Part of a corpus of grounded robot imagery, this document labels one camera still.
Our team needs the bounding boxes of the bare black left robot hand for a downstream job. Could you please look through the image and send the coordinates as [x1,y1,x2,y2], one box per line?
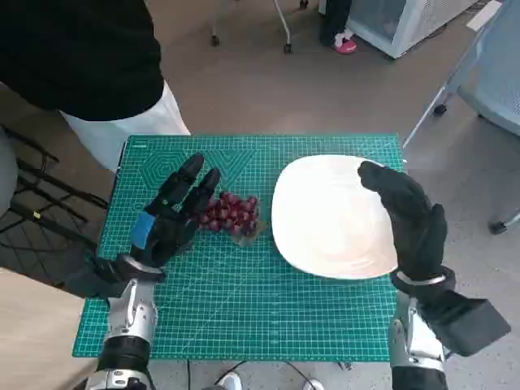
[128,153,222,269]

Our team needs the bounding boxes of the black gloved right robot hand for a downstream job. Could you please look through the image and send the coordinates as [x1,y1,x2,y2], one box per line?
[357,160,448,281]

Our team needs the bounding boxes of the red toy grape bunch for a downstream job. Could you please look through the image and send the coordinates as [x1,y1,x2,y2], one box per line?
[197,191,267,247]

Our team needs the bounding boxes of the white square plate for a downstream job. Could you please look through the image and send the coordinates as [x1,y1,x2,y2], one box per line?
[271,154,401,280]

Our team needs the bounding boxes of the green cutting mat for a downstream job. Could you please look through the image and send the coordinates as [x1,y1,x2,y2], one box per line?
[71,134,407,362]

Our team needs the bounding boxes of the light blue wheeled chair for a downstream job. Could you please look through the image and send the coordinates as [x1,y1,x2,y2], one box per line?
[401,0,520,235]

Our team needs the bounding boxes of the beige wooden table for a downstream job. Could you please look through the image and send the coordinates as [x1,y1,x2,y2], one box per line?
[0,266,87,390]

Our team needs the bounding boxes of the white perforated cabinet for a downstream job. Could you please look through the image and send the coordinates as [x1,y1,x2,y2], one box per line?
[344,0,480,60]

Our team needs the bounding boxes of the person with pink shoe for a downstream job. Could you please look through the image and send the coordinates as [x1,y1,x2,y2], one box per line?
[318,0,359,54]

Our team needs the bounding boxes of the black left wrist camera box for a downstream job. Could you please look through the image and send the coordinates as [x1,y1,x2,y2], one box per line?
[64,253,166,300]

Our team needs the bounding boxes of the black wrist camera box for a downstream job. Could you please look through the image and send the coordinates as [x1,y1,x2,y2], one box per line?
[64,253,166,300]
[422,290,512,358]

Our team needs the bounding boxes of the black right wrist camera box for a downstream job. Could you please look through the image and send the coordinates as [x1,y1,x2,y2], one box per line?
[422,290,512,358]

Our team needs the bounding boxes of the black wire rack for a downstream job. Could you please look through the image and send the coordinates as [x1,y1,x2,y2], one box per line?
[0,121,109,285]

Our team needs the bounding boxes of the white wheeled frame legs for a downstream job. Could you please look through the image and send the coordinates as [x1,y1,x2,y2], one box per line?
[209,0,310,54]

